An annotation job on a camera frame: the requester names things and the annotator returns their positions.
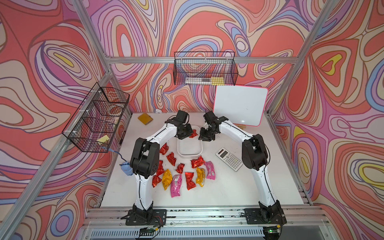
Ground yellow sticky note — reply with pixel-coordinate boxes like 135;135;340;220
96;135;110;145

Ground back black wire basket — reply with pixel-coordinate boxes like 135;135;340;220
173;50;239;86

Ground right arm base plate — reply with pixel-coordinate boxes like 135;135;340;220
242;208;287;226

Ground yellow square pad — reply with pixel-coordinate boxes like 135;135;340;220
138;113;153;125

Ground white plastic storage box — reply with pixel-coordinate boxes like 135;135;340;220
177;125;203;157

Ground pink tea bag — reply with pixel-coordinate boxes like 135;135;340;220
171;174;182;198
204;161;216;180

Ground yellow tea bag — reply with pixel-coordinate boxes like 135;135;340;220
196;168;206;187
162;169;173;191

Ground yellow block in basket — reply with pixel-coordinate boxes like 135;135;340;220
211;77;226;86

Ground left black wire basket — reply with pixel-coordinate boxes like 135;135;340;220
62;83;130;153

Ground black wire basket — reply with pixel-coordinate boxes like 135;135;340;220
173;50;239;86
62;83;130;153

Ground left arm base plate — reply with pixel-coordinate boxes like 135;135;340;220
126;209;167;227

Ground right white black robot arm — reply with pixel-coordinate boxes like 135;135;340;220
199;111;287;226

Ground green circuit board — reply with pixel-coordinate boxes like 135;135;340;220
139;228;159;237

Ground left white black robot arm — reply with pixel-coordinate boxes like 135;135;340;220
130;110;193;220

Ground white grey calculator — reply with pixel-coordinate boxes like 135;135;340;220
216;148;244;172

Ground aluminium front rail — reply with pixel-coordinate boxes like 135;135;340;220
76;205;338;240

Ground pink framed whiteboard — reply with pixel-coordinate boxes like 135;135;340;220
213;86;268;127

